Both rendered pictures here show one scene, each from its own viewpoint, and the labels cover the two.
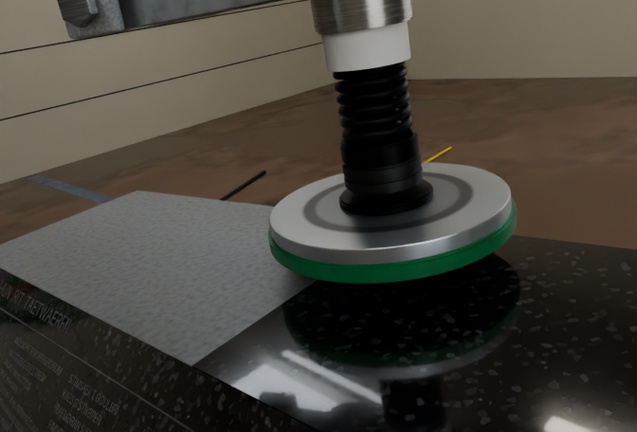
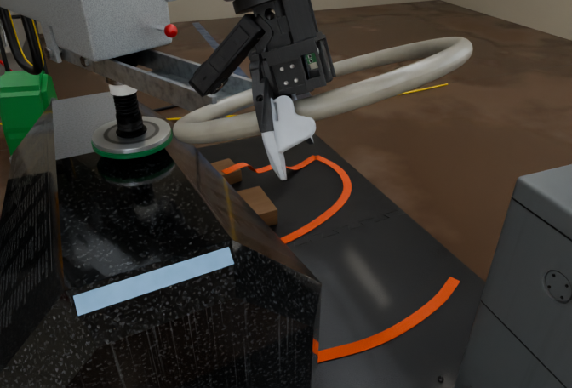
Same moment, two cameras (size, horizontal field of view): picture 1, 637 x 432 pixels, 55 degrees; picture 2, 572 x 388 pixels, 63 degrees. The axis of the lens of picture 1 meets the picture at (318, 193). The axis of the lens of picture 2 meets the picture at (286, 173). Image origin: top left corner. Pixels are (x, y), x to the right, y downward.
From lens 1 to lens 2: 1.06 m
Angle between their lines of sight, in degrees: 22
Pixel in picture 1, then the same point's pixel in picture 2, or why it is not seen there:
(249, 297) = (88, 147)
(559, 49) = not seen: outside the picture
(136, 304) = (65, 138)
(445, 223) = (124, 145)
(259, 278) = not seen: hidden behind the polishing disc
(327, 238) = (98, 139)
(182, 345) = (60, 154)
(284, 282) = not seen: hidden behind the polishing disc
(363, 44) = (112, 88)
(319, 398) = (65, 177)
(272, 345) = (75, 162)
